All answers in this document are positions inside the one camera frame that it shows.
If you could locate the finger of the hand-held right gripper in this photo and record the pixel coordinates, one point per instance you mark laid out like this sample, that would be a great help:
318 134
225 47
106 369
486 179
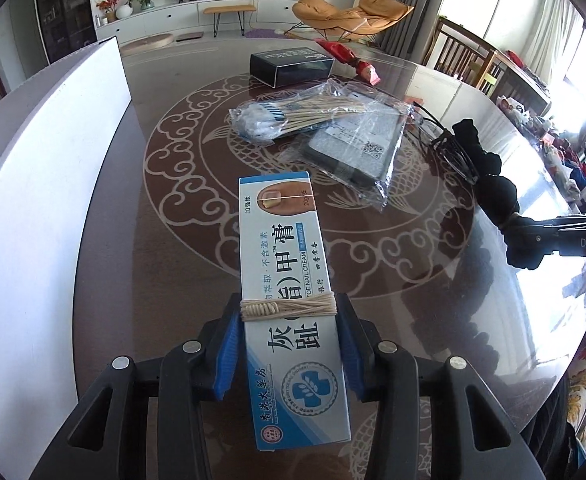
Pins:
533 240

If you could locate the round white vase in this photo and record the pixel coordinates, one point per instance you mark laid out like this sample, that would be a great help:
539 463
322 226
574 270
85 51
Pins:
123 11

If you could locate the grey curtain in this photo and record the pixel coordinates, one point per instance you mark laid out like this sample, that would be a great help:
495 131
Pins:
413 0

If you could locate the dark glass display cabinet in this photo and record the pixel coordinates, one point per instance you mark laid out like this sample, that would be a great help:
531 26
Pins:
65 10

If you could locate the cluttered sideboard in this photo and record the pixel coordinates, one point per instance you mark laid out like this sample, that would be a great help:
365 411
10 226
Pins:
548 130

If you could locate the black-framed eyeglasses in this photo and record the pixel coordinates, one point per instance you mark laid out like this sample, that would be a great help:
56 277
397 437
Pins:
448 147

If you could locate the bag of cotton swabs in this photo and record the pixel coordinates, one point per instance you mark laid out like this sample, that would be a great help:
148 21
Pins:
293 112

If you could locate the wooden slatted chair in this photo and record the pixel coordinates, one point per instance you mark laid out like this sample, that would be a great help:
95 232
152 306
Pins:
463 55

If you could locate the orange lounge chair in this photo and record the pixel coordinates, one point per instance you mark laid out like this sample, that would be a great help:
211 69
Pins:
323 10

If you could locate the red and pink pouch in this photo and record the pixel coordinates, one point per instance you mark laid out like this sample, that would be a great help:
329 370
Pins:
353 57

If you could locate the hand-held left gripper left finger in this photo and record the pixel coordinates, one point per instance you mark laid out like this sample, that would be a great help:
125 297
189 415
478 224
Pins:
225 355

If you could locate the blue and white cream box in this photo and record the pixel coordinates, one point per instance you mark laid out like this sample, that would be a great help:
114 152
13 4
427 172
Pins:
293 240

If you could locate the white board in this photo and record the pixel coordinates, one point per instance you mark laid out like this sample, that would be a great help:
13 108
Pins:
48 210

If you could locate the white television cabinet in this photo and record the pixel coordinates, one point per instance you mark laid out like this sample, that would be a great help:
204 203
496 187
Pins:
173 15

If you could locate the wooden bench with metal legs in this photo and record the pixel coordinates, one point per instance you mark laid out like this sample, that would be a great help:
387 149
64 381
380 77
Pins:
229 8

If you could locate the red flowers in vase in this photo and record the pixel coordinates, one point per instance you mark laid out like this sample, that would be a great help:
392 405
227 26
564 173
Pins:
108 4

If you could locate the dark wooden glass-topped desktop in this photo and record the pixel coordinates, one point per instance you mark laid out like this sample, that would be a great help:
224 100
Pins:
448 300

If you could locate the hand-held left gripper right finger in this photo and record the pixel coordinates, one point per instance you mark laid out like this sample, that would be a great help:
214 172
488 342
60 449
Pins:
353 360

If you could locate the small black beaded velvet scrunchie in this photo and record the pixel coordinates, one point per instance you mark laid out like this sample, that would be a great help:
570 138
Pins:
498 200

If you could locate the large black velvet scrunchie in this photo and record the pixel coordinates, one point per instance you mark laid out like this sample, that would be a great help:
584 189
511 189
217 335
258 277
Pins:
475 147

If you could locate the grey packet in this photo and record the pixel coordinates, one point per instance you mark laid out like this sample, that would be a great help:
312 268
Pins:
353 155

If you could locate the black rectangular box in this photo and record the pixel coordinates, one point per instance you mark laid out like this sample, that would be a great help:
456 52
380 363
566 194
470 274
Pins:
288 65

